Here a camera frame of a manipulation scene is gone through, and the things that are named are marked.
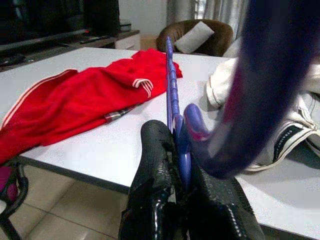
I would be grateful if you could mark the brown armchair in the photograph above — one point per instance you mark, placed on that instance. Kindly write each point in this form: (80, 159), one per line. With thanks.
(220, 37)

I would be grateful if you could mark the low television stand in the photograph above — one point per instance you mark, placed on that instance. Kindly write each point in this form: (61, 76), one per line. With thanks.
(125, 41)

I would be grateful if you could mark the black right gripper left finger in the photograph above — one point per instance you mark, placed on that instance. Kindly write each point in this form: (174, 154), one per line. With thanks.
(155, 175)

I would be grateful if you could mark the red shirt white stripes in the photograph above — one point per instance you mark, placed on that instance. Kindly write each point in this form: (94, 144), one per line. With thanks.
(75, 107)

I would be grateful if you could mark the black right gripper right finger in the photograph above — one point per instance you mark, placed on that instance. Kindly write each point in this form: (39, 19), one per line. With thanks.
(220, 210)

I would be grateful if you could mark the white jacket black trim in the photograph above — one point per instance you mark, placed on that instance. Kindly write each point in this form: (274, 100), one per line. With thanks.
(295, 140)

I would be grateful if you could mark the black metal chair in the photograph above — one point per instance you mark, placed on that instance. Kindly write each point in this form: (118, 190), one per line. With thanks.
(17, 195)

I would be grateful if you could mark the black flat television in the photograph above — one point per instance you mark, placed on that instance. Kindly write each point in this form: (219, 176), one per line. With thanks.
(50, 17)

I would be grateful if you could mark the black remote control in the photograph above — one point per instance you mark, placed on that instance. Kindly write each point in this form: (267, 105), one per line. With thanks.
(93, 39)

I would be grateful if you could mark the light grey window curtain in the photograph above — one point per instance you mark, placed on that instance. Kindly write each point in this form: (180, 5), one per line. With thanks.
(212, 10)

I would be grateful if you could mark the brown cardboard box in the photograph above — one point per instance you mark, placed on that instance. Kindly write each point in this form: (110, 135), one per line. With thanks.
(148, 42)

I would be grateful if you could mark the grey cushion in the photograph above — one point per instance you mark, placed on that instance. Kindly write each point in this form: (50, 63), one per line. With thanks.
(193, 37)

